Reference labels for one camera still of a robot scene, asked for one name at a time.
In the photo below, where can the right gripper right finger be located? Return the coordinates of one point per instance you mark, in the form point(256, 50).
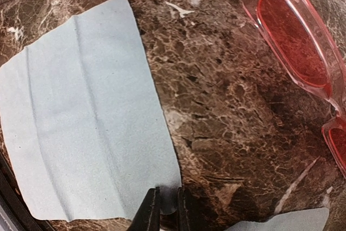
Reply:
point(188, 214)

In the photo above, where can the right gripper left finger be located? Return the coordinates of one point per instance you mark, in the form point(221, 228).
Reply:
point(147, 217)

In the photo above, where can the light blue cloth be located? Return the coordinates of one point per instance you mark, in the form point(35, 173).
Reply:
point(82, 122)
point(302, 220)

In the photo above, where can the pink translucent sunglasses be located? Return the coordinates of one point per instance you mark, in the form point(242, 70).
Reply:
point(303, 44)

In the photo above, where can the black front rail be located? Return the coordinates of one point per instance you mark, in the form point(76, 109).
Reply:
point(14, 211)

